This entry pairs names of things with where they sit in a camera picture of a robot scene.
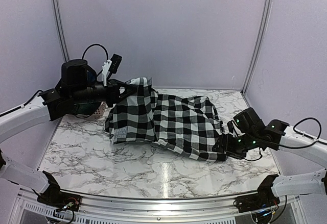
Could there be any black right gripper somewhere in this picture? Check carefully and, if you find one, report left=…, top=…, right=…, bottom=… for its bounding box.
left=213, top=131, right=259, bottom=159

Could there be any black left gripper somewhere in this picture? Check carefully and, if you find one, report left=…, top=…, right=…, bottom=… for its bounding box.
left=70, top=78, right=136, bottom=107

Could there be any black white plaid shirt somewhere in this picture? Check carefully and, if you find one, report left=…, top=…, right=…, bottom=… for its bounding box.
left=104, top=77, right=227, bottom=162

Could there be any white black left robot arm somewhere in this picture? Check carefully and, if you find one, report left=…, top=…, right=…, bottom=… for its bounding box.
left=1, top=55, right=136, bottom=207

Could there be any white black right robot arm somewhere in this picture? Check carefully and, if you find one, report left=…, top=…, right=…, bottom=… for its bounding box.
left=213, top=107, right=326, bottom=208

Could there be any dark blue green clothes pile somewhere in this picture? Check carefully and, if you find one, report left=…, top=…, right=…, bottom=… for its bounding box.
left=69, top=68, right=101, bottom=118

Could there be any pink perforated laundry basket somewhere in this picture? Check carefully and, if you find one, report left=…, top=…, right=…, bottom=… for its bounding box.
left=89, top=102, right=107, bottom=118

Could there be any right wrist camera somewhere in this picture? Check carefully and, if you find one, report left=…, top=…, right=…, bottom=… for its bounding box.
left=227, top=121, right=234, bottom=134

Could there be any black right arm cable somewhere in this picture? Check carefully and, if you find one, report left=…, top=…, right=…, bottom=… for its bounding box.
left=244, top=117, right=323, bottom=161

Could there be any left aluminium frame post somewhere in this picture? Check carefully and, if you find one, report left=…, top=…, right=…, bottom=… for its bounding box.
left=51, top=0, right=69, bottom=62

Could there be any aluminium frame post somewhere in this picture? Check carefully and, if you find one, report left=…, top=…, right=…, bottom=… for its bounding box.
left=241, top=0, right=273, bottom=96
left=51, top=0, right=69, bottom=62

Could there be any front aluminium table rail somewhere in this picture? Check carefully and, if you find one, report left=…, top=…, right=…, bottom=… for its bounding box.
left=8, top=187, right=307, bottom=223

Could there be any right aluminium frame post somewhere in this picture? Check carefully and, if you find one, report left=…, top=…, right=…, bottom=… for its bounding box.
left=241, top=0, right=273, bottom=96

